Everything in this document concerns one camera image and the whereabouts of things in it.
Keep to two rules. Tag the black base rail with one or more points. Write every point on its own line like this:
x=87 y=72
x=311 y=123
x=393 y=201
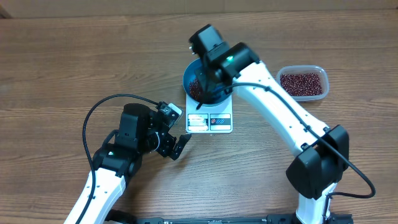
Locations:
x=214 y=220

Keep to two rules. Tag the clear plastic container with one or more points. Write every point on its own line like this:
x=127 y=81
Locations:
x=295 y=69

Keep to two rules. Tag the white digital kitchen scale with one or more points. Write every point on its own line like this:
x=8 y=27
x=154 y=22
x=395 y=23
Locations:
x=209 y=119

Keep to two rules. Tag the red adzuki beans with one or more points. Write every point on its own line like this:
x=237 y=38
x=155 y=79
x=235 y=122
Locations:
x=301 y=84

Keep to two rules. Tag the teal blue bowl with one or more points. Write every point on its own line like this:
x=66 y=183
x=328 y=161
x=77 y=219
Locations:
x=188 y=80

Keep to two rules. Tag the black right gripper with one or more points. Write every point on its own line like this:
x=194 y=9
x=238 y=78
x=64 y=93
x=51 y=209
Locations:
x=211 y=88

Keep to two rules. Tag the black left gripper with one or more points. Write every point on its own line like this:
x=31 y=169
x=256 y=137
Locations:
x=166 y=149

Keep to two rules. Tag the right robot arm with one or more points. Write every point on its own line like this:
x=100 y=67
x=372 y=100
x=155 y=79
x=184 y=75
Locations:
x=320 y=152

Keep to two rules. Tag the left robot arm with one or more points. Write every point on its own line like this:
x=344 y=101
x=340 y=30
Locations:
x=141 y=131

